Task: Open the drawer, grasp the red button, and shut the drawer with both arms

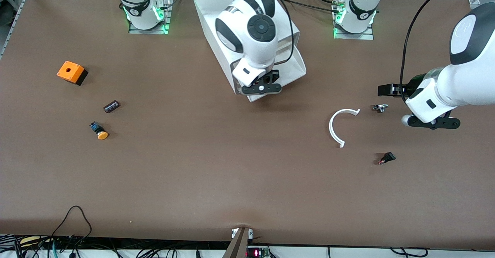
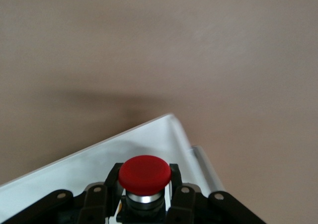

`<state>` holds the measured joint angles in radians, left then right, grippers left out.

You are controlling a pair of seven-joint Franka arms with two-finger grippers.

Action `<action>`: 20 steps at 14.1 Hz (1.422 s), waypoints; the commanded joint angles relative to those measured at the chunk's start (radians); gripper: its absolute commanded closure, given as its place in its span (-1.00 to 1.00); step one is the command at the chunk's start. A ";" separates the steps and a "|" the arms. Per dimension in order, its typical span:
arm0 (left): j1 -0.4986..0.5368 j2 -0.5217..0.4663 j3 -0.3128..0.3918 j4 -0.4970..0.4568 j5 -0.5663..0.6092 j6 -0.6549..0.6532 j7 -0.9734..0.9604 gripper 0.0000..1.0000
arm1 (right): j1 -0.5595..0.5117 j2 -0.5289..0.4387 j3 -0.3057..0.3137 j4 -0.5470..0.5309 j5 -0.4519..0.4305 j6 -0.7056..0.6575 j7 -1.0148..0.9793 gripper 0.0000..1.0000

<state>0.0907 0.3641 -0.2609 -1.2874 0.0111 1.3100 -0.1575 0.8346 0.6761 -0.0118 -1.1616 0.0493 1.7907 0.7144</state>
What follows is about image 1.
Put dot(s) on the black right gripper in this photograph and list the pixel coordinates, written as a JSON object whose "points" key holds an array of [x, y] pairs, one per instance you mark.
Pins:
{"points": [[275, 76]]}

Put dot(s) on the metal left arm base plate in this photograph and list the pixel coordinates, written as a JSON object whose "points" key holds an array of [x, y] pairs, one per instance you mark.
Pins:
{"points": [[350, 35]]}

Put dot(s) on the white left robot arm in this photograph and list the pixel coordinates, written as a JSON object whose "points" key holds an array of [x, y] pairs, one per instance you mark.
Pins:
{"points": [[471, 84]]}

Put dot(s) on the orange button enclosure box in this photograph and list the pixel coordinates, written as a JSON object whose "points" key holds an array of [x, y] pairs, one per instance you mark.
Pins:
{"points": [[69, 71]]}

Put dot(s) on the white drawer cabinet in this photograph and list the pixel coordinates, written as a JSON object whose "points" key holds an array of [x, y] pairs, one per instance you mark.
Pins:
{"points": [[207, 22]]}

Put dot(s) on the brown beam at table edge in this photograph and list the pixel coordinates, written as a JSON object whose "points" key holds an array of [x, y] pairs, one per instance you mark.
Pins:
{"points": [[238, 246]]}

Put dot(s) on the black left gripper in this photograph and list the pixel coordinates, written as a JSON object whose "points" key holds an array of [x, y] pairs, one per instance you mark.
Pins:
{"points": [[409, 88]]}

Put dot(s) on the small black rocker switch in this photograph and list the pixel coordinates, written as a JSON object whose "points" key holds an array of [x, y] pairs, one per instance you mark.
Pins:
{"points": [[387, 158]]}

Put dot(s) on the small silver metal connector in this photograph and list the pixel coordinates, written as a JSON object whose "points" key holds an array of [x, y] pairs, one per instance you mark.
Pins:
{"points": [[380, 108]]}

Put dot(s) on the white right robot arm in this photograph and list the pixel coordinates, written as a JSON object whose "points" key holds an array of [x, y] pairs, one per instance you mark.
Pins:
{"points": [[251, 37]]}

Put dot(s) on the device with red display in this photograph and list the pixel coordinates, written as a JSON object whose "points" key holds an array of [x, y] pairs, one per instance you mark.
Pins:
{"points": [[257, 253]]}

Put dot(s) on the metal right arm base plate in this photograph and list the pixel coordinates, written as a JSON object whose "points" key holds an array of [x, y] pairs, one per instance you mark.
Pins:
{"points": [[162, 22]]}

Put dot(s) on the yellow mushroom push button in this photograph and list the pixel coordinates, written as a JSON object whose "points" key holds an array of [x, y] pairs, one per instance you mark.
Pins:
{"points": [[99, 130]]}

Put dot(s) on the dark brown cylindrical capacitor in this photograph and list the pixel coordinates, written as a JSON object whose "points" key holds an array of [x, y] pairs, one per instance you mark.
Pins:
{"points": [[111, 106]]}

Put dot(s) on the white curved plastic arc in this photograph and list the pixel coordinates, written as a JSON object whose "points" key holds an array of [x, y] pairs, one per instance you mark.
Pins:
{"points": [[331, 128]]}

